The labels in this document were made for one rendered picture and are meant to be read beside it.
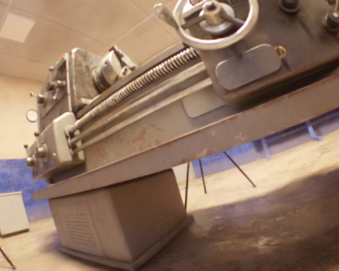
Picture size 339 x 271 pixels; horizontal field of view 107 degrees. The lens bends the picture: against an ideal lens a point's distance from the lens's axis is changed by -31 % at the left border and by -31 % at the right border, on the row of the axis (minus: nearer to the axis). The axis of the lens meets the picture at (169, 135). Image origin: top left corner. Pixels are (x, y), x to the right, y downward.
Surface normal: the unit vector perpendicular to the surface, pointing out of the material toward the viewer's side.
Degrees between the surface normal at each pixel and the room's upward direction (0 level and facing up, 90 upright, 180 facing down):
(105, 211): 90
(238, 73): 90
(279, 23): 90
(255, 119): 90
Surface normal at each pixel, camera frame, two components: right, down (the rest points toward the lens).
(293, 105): -0.48, -0.01
